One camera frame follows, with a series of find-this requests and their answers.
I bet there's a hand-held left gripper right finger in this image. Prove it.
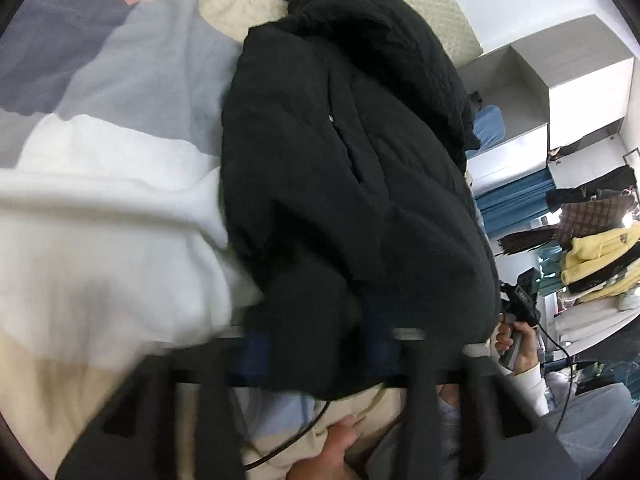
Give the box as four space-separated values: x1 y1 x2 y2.
361 310 581 480

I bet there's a black hanging garment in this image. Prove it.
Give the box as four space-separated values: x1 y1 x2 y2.
545 166 639 211

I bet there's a black cable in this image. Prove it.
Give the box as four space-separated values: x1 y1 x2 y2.
537 324 577 436
242 384 387 471

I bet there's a checked pastel bed cover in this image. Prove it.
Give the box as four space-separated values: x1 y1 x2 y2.
0 0 408 480

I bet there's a person's right hand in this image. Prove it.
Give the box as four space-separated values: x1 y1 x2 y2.
494 321 541 374

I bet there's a blue curtain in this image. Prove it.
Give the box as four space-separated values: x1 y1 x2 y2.
474 167 556 236

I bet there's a blue covered chair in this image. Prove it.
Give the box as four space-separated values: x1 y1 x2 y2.
470 104 505 152

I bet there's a black puffer jacket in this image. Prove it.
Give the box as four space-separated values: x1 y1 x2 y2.
217 0 502 401

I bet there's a yellow fleece garment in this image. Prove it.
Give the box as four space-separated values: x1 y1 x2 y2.
560 222 640 287

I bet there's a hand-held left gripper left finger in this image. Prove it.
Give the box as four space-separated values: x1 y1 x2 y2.
55 329 274 480

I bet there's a cream quilted headboard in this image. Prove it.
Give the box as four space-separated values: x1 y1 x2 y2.
350 0 484 67

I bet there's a grey wardrobe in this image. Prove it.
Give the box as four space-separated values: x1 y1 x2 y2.
457 14 636 196

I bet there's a person's left hand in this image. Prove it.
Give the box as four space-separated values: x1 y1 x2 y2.
289 414 372 480

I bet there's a grey cloth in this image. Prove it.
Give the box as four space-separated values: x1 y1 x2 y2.
545 382 628 477

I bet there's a dark fringed garment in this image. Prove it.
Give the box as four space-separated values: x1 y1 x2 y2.
496 227 562 257

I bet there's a person's right forearm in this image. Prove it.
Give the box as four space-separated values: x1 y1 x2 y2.
514 360 552 417

